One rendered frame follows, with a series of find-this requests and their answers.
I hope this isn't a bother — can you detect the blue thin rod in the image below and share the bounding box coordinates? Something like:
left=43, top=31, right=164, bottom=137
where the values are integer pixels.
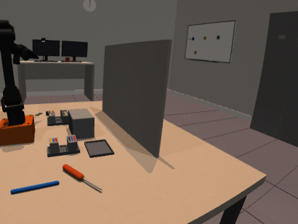
left=10, top=180, right=60, bottom=194

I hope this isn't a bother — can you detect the dark grey panel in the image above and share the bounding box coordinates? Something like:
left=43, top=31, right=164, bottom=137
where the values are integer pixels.
left=102, top=40, right=172, bottom=158

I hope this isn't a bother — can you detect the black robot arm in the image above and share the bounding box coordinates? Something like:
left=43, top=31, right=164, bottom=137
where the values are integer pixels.
left=0, top=20, right=25, bottom=126

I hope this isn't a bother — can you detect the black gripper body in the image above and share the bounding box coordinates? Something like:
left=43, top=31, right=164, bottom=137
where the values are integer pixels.
left=11, top=43, right=31, bottom=61

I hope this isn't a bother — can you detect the orange-handled screwdriver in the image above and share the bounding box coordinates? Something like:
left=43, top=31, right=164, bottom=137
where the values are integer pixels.
left=63, top=164, right=102, bottom=190

